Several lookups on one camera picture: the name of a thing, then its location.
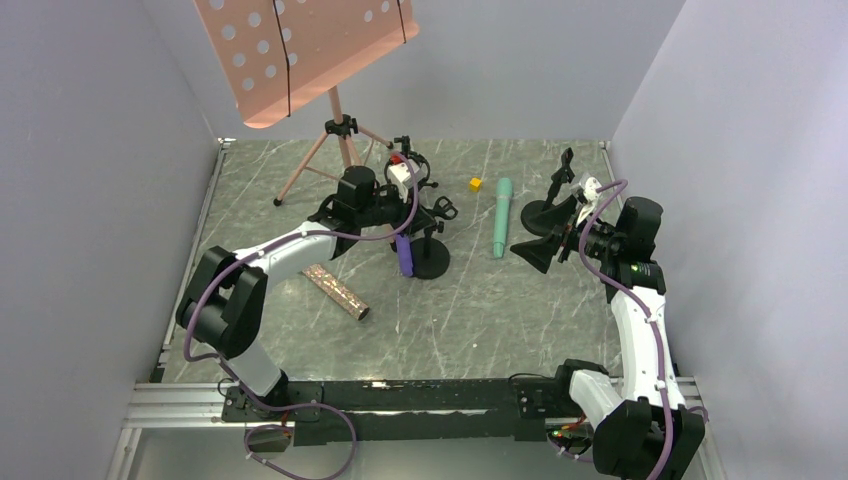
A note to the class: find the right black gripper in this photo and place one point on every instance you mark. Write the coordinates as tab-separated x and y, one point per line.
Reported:
568	230

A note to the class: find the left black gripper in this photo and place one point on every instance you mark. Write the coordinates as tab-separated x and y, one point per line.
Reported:
420	216

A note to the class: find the purple microphone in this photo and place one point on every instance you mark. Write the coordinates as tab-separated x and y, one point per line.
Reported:
405	257

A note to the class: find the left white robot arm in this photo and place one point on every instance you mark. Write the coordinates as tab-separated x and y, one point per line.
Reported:
222	305

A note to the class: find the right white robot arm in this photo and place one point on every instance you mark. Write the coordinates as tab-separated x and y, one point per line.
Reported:
642	429

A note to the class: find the black round-base mic stand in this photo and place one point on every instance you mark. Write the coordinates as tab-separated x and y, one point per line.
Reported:
431	257

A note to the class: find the pink music stand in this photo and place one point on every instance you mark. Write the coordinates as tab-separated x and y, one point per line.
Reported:
278	56

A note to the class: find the teal microphone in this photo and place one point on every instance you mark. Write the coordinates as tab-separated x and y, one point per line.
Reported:
503	199

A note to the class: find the glitter silver microphone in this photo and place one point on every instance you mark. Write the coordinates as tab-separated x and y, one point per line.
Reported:
337	291

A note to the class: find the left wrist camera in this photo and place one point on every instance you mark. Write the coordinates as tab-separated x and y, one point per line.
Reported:
401	174

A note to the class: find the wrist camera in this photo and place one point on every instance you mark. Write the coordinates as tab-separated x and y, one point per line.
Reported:
401	174
587	192

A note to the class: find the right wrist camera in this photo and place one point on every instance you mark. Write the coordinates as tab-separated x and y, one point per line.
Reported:
587	192

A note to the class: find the black tripod shock mount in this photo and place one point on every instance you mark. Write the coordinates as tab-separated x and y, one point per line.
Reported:
406	151

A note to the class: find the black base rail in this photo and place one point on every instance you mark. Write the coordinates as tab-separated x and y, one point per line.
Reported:
523	408

